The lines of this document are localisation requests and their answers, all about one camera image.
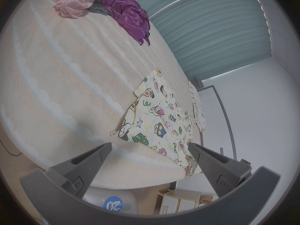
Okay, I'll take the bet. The white printed pyjama top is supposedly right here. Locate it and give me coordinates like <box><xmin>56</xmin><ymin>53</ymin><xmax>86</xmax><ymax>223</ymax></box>
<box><xmin>110</xmin><ymin>67</ymin><xmax>200</xmax><ymax>176</ymax></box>

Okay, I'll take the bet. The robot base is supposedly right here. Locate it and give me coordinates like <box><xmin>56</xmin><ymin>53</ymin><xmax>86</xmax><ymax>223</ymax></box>
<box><xmin>82</xmin><ymin>187</ymin><xmax>139</xmax><ymax>216</ymax></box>

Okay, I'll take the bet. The blue-green curtain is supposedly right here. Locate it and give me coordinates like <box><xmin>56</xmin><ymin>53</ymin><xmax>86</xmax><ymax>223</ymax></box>
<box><xmin>127</xmin><ymin>0</ymin><xmax>273</xmax><ymax>80</ymax></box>

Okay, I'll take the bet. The grey bedside table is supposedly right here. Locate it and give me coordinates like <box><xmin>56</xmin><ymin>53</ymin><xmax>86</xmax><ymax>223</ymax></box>
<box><xmin>185</xmin><ymin>72</ymin><xmax>203</xmax><ymax>88</ymax></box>

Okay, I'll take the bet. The white printed pillow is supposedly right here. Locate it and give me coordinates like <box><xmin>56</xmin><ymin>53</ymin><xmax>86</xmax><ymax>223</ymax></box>
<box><xmin>188</xmin><ymin>81</ymin><xmax>207</xmax><ymax>133</ymax></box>

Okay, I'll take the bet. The purple garment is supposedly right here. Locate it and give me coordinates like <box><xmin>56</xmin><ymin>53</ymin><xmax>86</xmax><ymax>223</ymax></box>
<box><xmin>102</xmin><ymin>0</ymin><xmax>150</xmax><ymax>47</ymax></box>

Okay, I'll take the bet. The dark grey garment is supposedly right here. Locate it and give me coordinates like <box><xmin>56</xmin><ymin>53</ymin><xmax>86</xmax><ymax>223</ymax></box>
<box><xmin>85</xmin><ymin>0</ymin><xmax>150</xmax><ymax>39</ymax></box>

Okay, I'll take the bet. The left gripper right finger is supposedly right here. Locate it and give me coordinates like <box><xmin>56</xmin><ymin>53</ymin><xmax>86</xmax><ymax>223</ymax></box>
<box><xmin>188</xmin><ymin>142</ymin><xmax>252</xmax><ymax>198</ymax></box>

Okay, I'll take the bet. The black cable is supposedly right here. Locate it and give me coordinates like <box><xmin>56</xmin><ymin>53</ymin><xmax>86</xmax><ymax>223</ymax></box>
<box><xmin>0</xmin><ymin>140</ymin><xmax>21</xmax><ymax>156</ymax></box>

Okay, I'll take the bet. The pink garment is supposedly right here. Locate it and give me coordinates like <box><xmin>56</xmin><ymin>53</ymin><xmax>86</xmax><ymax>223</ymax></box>
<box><xmin>53</xmin><ymin>0</ymin><xmax>110</xmax><ymax>18</ymax></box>

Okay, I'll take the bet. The bed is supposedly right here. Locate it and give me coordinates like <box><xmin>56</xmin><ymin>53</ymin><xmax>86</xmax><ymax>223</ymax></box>
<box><xmin>0</xmin><ymin>0</ymin><xmax>237</xmax><ymax>189</ymax></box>

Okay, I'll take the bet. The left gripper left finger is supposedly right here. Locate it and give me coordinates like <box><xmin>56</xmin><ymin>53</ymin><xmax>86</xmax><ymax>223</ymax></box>
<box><xmin>48</xmin><ymin>142</ymin><xmax>112</xmax><ymax>199</ymax></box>

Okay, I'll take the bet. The small white wooden table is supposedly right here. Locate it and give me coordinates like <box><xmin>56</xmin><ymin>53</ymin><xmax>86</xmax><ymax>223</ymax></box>
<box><xmin>157</xmin><ymin>188</ymin><xmax>213</xmax><ymax>215</ymax></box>

